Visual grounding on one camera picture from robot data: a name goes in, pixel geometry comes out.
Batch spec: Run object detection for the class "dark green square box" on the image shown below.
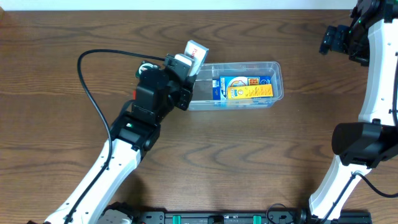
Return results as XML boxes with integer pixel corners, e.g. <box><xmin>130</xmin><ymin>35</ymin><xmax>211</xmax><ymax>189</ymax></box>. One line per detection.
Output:
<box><xmin>135</xmin><ymin>60</ymin><xmax>160</xmax><ymax>78</ymax></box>

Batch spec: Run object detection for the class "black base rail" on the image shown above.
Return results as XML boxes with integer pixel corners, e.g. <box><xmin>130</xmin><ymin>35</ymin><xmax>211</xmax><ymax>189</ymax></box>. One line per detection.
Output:
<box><xmin>102</xmin><ymin>202</ymin><xmax>373</xmax><ymax>224</ymax></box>

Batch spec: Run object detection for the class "yellow cough syrup box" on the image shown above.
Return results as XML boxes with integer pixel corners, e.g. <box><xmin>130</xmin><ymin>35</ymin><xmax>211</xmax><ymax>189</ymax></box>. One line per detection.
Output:
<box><xmin>227</xmin><ymin>84</ymin><xmax>274</xmax><ymax>100</ymax></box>

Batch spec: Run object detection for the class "clear plastic container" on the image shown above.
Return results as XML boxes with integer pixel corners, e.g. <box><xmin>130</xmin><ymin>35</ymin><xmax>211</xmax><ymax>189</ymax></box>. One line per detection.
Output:
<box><xmin>188</xmin><ymin>61</ymin><xmax>284</xmax><ymax>111</ymax></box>

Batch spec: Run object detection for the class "blue fever patch box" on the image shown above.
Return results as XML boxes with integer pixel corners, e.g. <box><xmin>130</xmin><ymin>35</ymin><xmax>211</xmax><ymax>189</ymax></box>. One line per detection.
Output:
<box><xmin>213</xmin><ymin>76</ymin><xmax>271</xmax><ymax>100</ymax></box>

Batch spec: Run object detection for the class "white Panadol box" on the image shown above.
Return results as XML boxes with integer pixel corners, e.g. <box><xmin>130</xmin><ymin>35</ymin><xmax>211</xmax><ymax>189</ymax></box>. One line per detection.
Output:
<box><xmin>184</xmin><ymin>40</ymin><xmax>209</xmax><ymax>77</ymax></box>

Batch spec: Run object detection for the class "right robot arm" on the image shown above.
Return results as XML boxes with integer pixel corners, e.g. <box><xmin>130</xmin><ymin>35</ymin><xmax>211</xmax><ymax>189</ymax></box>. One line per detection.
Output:
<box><xmin>295</xmin><ymin>0</ymin><xmax>397</xmax><ymax>223</ymax></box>

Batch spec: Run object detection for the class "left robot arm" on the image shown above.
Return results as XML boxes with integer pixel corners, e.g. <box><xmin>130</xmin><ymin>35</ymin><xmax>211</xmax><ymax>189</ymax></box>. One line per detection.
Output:
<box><xmin>45</xmin><ymin>54</ymin><xmax>200</xmax><ymax>223</ymax></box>

